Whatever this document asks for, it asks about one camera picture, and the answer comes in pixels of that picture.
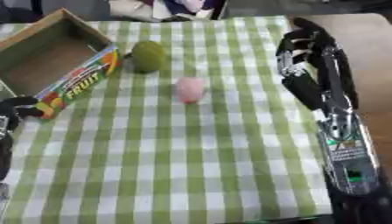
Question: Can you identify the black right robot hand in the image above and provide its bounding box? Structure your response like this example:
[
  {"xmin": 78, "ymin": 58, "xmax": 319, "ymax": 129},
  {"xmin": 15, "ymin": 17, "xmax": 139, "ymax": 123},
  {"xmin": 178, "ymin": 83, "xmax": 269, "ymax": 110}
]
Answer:
[{"xmin": 274, "ymin": 17, "xmax": 361, "ymax": 113}]

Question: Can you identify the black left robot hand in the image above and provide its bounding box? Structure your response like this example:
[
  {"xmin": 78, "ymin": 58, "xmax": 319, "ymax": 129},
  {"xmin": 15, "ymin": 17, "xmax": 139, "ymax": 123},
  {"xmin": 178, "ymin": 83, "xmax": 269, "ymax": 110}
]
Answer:
[{"xmin": 0, "ymin": 96, "xmax": 46, "ymax": 182}]

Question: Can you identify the tan cardboard box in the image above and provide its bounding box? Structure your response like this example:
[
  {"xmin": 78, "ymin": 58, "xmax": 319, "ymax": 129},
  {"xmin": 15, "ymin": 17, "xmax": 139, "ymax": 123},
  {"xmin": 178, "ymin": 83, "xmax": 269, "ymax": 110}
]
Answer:
[{"xmin": 0, "ymin": 7, "xmax": 124, "ymax": 121}]

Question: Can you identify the pink toy fruit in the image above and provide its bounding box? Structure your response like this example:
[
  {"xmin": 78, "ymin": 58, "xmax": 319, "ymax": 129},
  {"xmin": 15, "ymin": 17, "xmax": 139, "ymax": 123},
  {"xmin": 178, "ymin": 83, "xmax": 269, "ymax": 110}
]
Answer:
[{"xmin": 174, "ymin": 76, "xmax": 208, "ymax": 104}]

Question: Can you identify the green toy fruit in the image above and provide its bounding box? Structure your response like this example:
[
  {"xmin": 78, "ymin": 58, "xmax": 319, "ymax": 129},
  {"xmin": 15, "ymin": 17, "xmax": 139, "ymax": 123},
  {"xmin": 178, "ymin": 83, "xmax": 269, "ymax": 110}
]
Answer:
[{"xmin": 122, "ymin": 40, "xmax": 169, "ymax": 74}]

